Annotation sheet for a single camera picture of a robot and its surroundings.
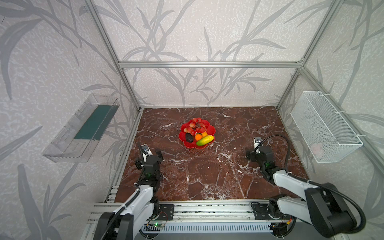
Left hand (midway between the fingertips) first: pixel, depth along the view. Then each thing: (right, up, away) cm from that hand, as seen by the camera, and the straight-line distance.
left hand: (150, 147), depth 86 cm
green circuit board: (+9, -35, -15) cm, 39 cm away
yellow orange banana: (+32, +6, +13) cm, 35 cm away
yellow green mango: (+32, +2, +10) cm, 34 cm away
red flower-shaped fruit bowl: (+36, +9, +18) cm, 42 cm away
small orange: (+28, +5, +13) cm, 31 cm away
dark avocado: (+22, +4, +11) cm, 25 cm away
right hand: (+64, +2, +5) cm, 64 cm away
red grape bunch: (+26, +12, +13) cm, 32 cm away
